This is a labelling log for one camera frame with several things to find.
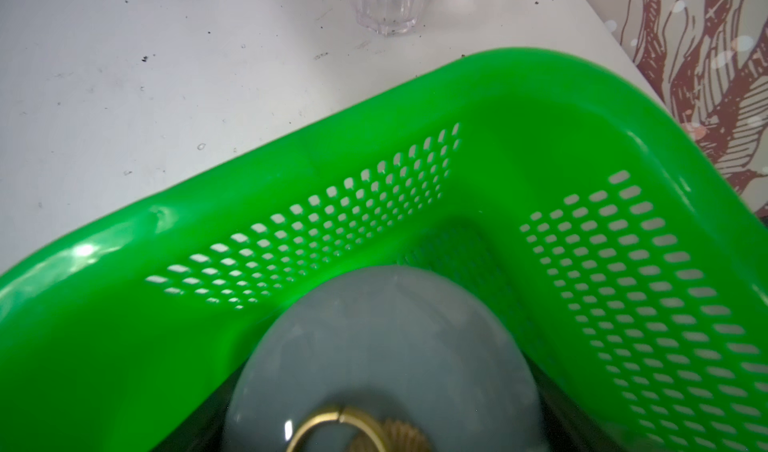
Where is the green plastic basket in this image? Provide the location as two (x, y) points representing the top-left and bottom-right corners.
(1, 48), (767, 451)

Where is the grey blue tea canister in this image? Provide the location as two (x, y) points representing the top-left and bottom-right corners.
(222, 266), (549, 451)

